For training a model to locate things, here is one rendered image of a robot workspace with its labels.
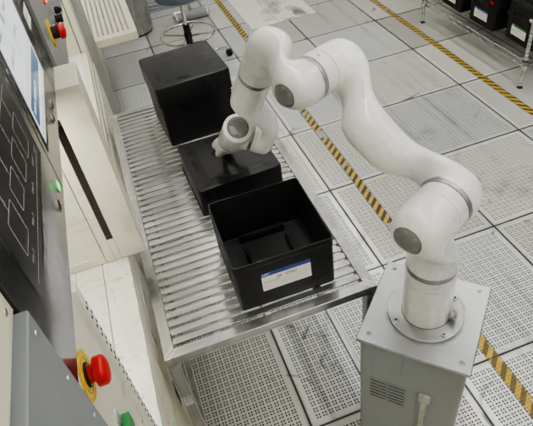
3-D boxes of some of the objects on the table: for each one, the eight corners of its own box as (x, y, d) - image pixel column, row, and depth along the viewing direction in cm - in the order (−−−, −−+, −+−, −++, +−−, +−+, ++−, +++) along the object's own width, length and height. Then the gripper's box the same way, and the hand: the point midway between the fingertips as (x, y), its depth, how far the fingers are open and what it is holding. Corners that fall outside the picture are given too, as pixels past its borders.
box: (239, 125, 212) (229, 68, 195) (171, 148, 206) (154, 90, 189) (217, 94, 232) (206, 39, 215) (154, 114, 226) (137, 59, 209)
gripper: (211, 159, 161) (208, 169, 180) (260, 143, 164) (250, 155, 183) (204, 136, 162) (200, 148, 180) (251, 121, 165) (244, 134, 183)
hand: (227, 150), depth 179 cm, fingers closed, pressing on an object
